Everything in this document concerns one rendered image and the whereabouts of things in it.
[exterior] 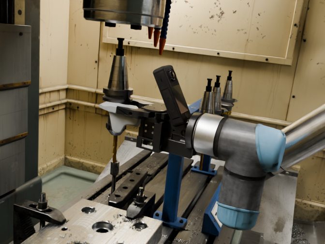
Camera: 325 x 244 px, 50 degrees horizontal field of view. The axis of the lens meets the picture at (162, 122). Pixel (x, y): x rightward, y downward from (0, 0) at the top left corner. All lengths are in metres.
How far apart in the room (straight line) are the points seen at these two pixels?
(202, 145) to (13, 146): 0.71
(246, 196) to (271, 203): 0.99
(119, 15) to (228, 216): 0.40
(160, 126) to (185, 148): 0.06
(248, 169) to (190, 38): 1.17
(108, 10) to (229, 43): 1.08
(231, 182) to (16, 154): 0.77
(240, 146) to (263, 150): 0.04
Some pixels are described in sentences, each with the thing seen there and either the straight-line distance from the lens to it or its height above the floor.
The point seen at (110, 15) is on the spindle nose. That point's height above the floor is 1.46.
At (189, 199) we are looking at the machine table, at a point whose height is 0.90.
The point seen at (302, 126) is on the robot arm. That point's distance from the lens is 0.74.
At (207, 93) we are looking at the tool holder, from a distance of 0.97.
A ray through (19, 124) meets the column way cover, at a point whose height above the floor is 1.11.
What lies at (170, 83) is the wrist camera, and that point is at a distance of 0.65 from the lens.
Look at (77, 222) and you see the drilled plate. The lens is 0.87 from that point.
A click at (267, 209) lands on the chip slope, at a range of 1.59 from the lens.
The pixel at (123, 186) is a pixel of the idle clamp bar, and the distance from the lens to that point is 1.11.
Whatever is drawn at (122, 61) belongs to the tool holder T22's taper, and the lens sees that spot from 0.72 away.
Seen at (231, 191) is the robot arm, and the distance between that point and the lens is 0.64.
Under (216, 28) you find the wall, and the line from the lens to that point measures 1.69.
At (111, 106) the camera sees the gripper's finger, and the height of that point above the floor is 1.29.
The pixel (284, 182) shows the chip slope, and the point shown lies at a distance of 1.72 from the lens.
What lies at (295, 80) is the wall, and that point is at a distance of 1.66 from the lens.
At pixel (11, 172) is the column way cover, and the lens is 1.21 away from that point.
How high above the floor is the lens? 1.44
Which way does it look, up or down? 14 degrees down
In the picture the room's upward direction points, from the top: 6 degrees clockwise
